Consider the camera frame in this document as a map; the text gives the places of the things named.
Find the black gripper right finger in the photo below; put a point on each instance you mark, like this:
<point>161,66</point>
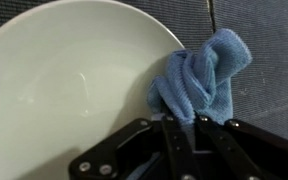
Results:
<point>238,150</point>

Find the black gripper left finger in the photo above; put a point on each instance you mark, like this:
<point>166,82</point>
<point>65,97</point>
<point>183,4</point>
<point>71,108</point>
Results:
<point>160,146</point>

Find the blue microfiber towel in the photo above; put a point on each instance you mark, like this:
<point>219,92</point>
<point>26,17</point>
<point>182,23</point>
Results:
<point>199,83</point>

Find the white round plate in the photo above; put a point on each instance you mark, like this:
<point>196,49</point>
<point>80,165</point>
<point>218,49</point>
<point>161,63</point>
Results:
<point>71,73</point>

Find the dark blue placemat under plate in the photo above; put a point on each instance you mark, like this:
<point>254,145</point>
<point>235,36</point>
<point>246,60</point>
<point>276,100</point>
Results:
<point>189,20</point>

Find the dark blue placemat near jar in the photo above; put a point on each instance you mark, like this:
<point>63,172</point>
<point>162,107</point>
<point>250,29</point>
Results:
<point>260,92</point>

